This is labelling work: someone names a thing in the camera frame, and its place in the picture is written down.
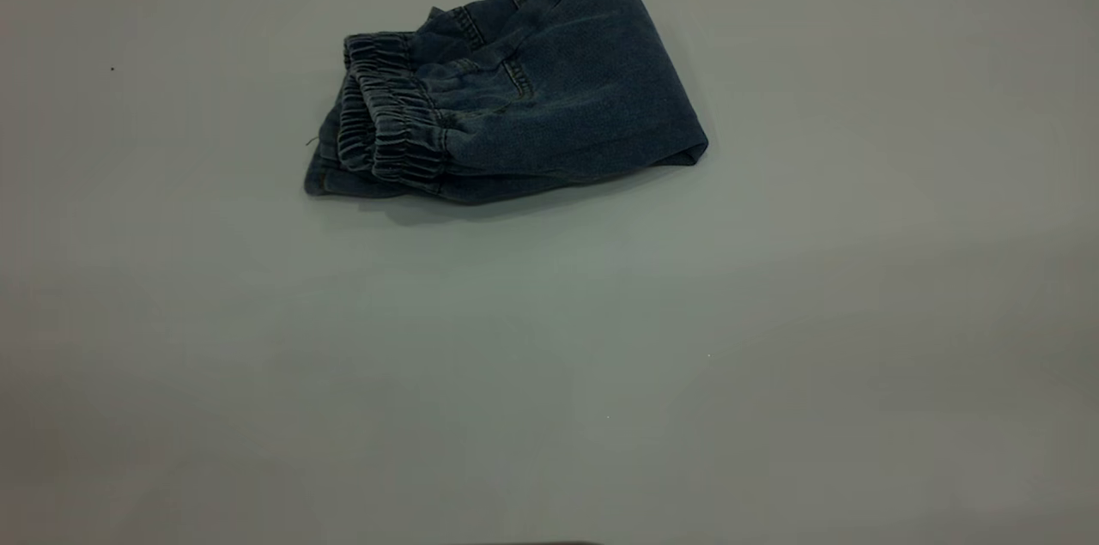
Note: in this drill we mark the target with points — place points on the blue denim shorts basketball print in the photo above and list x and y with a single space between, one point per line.
567 90

